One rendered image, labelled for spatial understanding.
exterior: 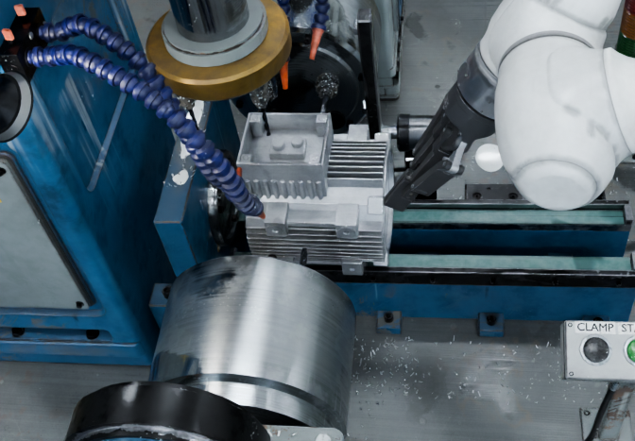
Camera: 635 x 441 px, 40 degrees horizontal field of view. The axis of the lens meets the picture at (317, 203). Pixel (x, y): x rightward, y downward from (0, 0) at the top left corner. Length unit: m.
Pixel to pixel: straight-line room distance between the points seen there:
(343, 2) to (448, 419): 0.67
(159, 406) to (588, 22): 0.55
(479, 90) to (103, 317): 0.66
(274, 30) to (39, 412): 0.73
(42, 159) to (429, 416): 0.67
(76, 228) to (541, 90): 0.62
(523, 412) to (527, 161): 0.62
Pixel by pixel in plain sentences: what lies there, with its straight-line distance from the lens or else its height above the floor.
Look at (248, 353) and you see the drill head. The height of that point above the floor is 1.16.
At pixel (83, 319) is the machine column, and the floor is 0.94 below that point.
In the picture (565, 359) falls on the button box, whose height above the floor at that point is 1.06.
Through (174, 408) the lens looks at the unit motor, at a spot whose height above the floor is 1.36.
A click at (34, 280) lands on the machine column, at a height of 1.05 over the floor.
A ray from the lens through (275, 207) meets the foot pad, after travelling 1.23.
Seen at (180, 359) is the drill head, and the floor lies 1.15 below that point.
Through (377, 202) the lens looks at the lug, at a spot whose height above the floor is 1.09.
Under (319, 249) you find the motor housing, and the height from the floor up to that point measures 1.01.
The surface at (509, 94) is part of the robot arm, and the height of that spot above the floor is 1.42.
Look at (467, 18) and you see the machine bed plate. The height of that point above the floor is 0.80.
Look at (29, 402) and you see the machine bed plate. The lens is 1.50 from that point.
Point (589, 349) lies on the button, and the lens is 1.10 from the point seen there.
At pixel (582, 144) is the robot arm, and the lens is 0.80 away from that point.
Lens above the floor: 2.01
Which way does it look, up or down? 50 degrees down
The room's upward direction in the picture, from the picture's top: 10 degrees counter-clockwise
